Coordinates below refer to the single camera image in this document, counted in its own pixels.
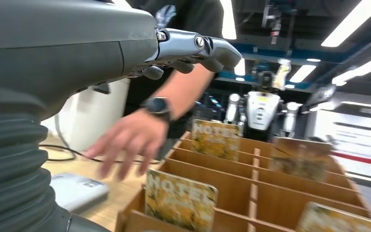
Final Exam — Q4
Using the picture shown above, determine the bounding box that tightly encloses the wooden card organizer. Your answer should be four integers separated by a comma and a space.
115, 130, 371, 232

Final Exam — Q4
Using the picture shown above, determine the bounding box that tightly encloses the white desk riser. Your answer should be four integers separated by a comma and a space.
40, 76, 132, 153

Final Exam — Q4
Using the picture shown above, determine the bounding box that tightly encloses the ceiling light panel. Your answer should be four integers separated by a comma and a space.
320, 0, 371, 48
331, 49, 371, 87
219, 0, 237, 41
289, 64, 317, 83

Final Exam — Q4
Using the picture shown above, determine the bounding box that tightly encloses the black wristwatch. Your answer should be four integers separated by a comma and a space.
141, 96, 173, 124

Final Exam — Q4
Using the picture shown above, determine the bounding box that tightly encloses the black usb hub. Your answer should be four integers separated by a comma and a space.
92, 82, 112, 95

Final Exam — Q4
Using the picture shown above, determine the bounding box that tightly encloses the hotel key card autumn print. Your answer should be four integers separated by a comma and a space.
269, 137, 333, 183
296, 202, 371, 232
144, 169, 219, 232
191, 119, 242, 162

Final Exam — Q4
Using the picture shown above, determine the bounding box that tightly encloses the long black cable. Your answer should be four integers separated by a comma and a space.
39, 144, 160, 164

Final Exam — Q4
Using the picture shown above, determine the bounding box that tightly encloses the standing person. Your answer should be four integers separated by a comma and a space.
121, 0, 225, 161

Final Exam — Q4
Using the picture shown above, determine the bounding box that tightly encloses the grey white card reader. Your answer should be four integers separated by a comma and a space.
49, 173, 111, 215

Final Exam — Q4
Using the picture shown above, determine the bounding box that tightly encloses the standing humanoid robot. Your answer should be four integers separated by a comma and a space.
223, 58, 304, 142

